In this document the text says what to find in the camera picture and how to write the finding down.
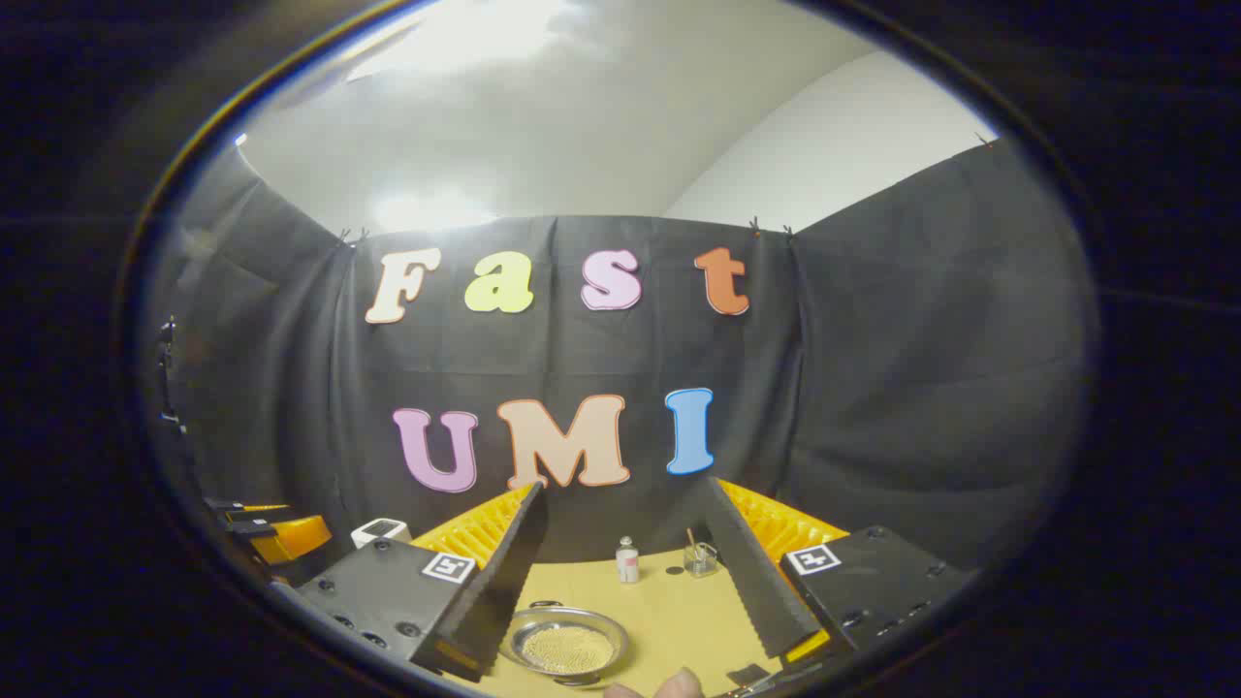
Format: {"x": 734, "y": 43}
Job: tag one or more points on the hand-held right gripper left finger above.
{"x": 504, "y": 572}

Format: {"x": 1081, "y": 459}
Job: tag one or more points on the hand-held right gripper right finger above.
{"x": 756, "y": 582}

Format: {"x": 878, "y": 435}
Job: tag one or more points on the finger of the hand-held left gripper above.
{"x": 291, "y": 538}
{"x": 233, "y": 504}

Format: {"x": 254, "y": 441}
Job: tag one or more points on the small clear glass cup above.
{"x": 703, "y": 562}

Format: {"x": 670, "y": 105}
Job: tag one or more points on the thin wooden stick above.
{"x": 692, "y": 543}

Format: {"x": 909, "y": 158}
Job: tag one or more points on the white box-shaped appliance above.
{"x": 380, "y": 531}

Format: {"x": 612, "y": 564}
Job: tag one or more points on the heap of yellow soybeans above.
{"x": 567, "y": 648}

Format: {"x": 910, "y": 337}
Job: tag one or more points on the white bottle with pink label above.
{"x": 627, "y": 562}

